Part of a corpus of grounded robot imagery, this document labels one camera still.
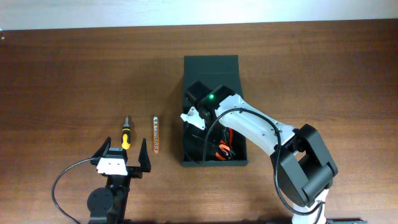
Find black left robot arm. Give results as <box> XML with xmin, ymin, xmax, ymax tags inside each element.
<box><xmin>87</xmin><ymin>137</ymin><xmax>151</xmax><ymax>224</ymax></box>

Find red handled small cutters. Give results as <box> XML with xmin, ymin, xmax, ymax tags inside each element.
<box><xmin>226</xmin><ymin>128</ymin><xmax>236</xmax><ymax>157</ymax></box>

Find orange black handled pliers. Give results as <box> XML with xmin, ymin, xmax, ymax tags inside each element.
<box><xmin>215</xmin><ymin>140</ymin><xmax>232</xmax><ymax>161</ymax></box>

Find orange socket bit rail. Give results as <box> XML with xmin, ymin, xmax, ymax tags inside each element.
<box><xmin>152</xmin><ymin>116</ymin><xmax>159</xmax><ymax>153</ymax></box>

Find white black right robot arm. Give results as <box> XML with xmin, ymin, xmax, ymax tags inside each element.
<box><xmin>180</xmin><ymin>81</ymin><xmax>338</xmax><ymax>223</ymax></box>

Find yellow black screwdriver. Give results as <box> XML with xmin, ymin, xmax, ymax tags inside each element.
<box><xmin>121</xmin><ymin>116</ymin><xmax>131</xmax><ymax>150</ymax></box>

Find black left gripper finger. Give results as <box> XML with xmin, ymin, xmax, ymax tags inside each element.
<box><xmin>138</xmin><ymin>138</ymin><xmax>152</xmax><ymax>172</ymax></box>
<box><xmin>92</xmin><ymin>136</ymin><xmax>111</xmax><ymax>158</ymax></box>

